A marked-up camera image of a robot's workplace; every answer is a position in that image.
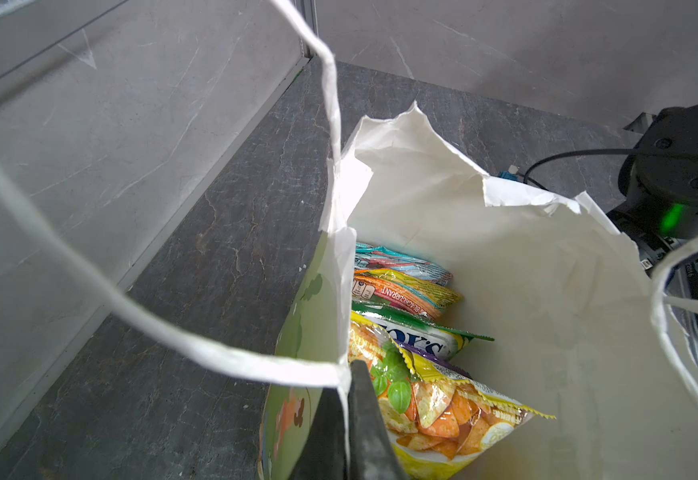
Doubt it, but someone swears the yellow chips snack bag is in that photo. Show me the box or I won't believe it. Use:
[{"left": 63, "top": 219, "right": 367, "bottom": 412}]
[{"left": 348, "top": 313, "right": 549, "bottom": 479}]

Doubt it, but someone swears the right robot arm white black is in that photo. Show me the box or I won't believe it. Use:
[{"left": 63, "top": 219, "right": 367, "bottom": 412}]
[{"left": 608, "top": 105, "right": 698, "bottom": 273}]

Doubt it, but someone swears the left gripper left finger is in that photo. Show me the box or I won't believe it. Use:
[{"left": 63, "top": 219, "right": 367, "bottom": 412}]
[{"left": 290, "top": 389, "right": 347, "bottom": 480}]

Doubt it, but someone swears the teal snack packet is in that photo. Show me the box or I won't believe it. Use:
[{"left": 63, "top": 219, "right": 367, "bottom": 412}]
[{"left": 354, "top": 243, "right": 453, "bottom": 287}]

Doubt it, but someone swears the orange yellow snack packet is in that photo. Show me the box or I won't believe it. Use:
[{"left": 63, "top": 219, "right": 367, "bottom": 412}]
[{"left": 352, "top": 269, "right": 463, "bottom": 321}]

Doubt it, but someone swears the green white snack bag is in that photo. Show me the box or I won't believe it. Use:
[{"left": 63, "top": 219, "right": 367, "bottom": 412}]
[{"left": 352, "top": 300, "right": 494, "bottom": 360}]

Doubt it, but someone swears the white floral paper bag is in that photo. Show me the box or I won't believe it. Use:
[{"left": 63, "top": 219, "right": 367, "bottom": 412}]
[{"left": 0, "top": 0, "right": 698, "bottom": 480}]

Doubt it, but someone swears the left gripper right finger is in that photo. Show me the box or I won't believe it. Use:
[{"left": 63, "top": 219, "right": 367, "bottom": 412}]
[{"left": 348, "top": 360, "right": 408, "bottom": 480}]

